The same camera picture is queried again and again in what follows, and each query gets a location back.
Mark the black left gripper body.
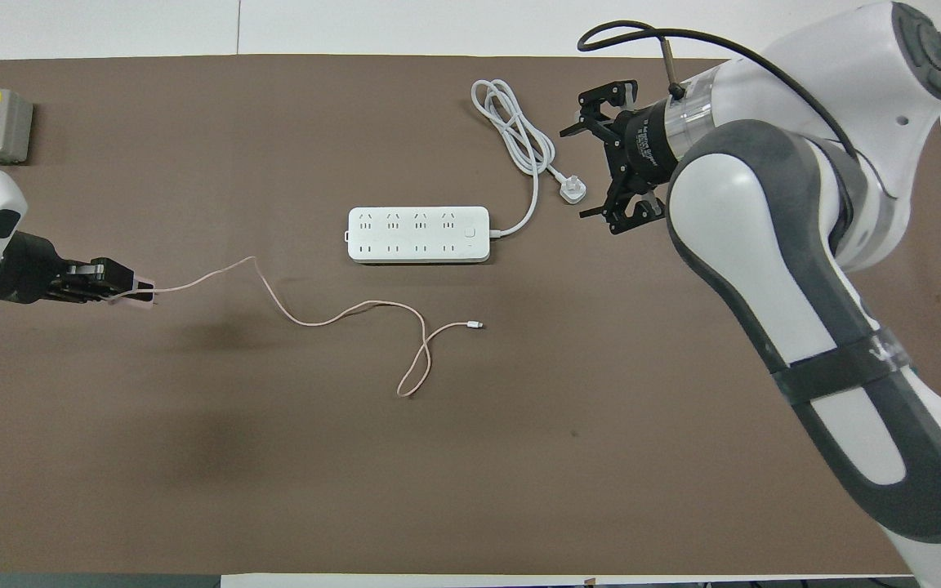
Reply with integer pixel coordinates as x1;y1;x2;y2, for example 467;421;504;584
0;231;73;305

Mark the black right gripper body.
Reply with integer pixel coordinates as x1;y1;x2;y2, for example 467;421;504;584
605;100;684;187

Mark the pink charger adapter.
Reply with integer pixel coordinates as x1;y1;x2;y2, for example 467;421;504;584
108;284;157;310

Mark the pink charging cable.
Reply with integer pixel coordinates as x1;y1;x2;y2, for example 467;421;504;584
134;256;484;399

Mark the white power strip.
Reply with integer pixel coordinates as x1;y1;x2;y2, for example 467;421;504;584
346;206;491;264

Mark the brown table mat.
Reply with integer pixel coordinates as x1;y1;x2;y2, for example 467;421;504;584
0;53;941;577

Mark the white power cord with plug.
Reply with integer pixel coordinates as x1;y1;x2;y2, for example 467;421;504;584
470;78;588;239

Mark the grey on-off switch box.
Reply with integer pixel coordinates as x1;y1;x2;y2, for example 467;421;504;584
0;88;34;164

